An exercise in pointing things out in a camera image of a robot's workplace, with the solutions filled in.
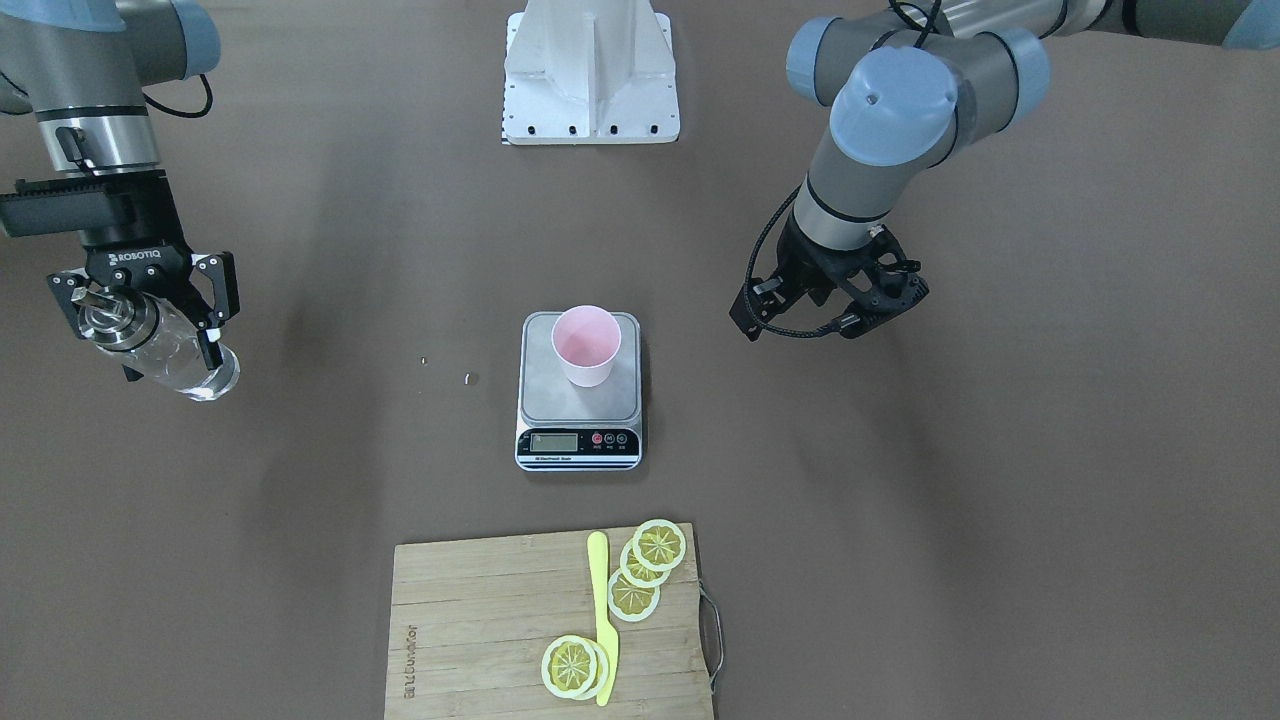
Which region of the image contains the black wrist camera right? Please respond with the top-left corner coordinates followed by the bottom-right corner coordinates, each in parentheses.
top-left (1, 177), bottom-right (134, 238)

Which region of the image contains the lemon slice toy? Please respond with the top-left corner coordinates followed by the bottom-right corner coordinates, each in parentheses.
top-left (631, 518), bottom-right (687, 573)
top-left (580, 641), bottom-right (611, 700)
top-left (605, 570), bottom-right (660, 623)
top-left (620, 539), bottom-right (671, 589)
top-left (540, 634), bottom-right (596, 700)

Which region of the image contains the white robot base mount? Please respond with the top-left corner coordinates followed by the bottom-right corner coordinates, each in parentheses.
top-left (500, 1), bottom-right (681, 146)

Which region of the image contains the clear glass sauce bottle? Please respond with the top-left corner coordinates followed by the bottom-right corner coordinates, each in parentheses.
top-left (72, 287), bottom-right (241, 402)

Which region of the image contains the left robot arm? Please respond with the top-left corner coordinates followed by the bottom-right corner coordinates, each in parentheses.
top-left (730, 1), bottom-right (1279, 340)

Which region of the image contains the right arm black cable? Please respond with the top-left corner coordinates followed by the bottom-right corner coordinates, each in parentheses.
top-left (140, 72), bottom-right (214, 120)

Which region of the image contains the yellow plastic knife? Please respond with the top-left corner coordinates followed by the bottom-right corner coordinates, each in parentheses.
top-left (588, 530), bottom-right (620, 707)

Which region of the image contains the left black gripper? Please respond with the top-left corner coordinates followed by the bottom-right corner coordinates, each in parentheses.
top-left (730, 215), bottom-right (929, 342)

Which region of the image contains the pink plastic cup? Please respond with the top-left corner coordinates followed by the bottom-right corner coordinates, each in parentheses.
top-left (550, 305), bottom-right (622, 388)

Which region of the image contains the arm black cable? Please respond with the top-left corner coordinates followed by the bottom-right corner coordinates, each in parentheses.
top-left (140, 72), bottom-right (214, 120)
top-left (744, 184), bottom-right (861, 340)

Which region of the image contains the wooden cutting board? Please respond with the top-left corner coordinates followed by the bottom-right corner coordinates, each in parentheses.
top-left (384, 530), bottom-right (716, 719)

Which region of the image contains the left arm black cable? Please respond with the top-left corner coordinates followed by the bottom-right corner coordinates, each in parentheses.
top-left (744, 184), bottom-right (861, 340)

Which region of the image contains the silver kitchen scale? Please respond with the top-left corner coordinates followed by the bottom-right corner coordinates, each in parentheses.
top-left (515, 311), bottom-right (644, 471)

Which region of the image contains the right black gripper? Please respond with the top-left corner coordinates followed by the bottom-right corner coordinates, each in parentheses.
top-left (47, 170), bottom-right (241, 372)

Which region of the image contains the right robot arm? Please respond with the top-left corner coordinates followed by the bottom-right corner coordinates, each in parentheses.
top-left (1, 1), bottom-right (241, 402)

